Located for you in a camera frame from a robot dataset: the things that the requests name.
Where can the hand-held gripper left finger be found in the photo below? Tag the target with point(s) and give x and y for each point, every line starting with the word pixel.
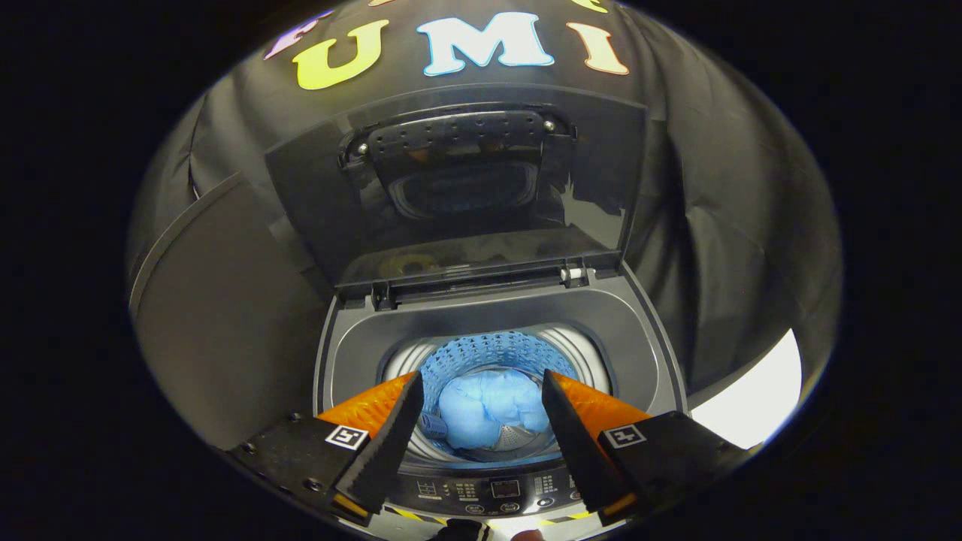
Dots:
pixel 387 443

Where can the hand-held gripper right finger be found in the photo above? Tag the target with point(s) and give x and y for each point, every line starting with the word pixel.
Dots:
pixel 575 443

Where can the light blue polo shirt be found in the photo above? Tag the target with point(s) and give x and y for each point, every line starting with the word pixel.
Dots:
pixel 481 409

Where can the dark grey washing machine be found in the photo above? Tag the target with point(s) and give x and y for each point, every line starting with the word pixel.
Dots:
pixel 353 330

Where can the white flat board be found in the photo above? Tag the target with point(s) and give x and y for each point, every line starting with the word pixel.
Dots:
pixel 751 398

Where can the black backdrop cloth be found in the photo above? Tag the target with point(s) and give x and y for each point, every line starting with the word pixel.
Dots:
pixel 736 188

